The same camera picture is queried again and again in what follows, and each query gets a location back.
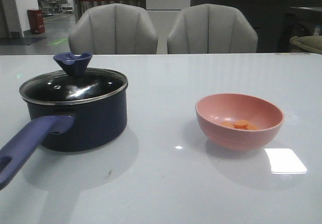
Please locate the pink plastic bowl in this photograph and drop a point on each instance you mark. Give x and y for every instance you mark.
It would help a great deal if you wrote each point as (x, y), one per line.
(217, 113)

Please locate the orange ham slice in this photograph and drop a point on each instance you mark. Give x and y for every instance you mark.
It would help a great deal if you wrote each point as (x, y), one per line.
(241, 124)

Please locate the glass lid with blue knob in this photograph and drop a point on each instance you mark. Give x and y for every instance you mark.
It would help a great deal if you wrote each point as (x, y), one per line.
(74, 84)

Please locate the dark blue saucepan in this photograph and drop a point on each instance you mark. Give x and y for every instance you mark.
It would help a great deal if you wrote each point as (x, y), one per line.
(64, 128)

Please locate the right grey upholstered chair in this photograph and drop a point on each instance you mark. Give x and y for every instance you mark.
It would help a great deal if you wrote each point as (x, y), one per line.
(210, 28)

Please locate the grey upholstered chair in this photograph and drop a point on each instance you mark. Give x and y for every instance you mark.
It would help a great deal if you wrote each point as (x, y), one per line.
(114, 29)
(210, 28)

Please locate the left grey upholstered chair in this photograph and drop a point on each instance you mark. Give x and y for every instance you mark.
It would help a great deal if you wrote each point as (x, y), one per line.
(114, 29)

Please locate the white cabinet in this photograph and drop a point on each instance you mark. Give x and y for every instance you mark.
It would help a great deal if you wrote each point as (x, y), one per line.
(163, 14)

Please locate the dark counter with light top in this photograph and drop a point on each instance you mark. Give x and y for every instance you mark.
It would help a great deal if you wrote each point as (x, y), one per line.
(267, 17)

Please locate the red trash bin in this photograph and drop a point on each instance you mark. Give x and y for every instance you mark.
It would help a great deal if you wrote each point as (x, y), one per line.
(36, 21)

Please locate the beige sofa cushion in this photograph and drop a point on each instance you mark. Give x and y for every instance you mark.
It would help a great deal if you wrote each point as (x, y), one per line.
(310, 44)

